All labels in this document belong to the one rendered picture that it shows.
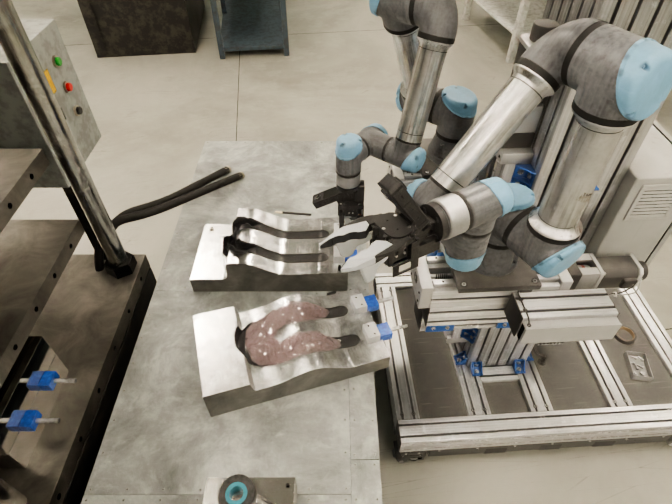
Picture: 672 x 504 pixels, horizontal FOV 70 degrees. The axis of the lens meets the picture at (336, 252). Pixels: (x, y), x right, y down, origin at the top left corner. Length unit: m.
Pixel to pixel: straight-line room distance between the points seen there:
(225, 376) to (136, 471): 0.30
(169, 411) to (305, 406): 0.36
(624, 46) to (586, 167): 0.22
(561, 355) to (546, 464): 0.45
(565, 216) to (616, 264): 0.50
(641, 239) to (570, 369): 0.79
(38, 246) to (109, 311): 0.29
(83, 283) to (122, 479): 0.71
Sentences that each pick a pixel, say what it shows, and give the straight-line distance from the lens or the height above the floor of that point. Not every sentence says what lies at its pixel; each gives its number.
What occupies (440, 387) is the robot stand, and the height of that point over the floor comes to 0.21.
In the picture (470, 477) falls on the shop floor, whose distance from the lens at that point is 2.18.
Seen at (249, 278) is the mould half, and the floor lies 0.86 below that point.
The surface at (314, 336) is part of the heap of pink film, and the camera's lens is 1.32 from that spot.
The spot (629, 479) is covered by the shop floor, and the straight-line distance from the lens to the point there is 2.41.
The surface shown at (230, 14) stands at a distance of 5.85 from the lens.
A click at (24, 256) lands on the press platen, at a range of 1.58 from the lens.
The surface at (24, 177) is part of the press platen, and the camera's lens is 1.42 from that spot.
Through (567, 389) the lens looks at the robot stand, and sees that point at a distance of 2.24.
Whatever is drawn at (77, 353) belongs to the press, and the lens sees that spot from 1.62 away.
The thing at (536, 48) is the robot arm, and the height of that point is 1.63.
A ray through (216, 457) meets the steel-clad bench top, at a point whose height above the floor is 0.80.
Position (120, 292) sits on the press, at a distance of 1.72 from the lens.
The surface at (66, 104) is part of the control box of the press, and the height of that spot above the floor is 1.26.
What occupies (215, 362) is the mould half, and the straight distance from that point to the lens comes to 1.31.
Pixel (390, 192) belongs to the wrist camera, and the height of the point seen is 1.54.
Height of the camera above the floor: 2.00
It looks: 46 degrees down
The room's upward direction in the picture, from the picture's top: straight up
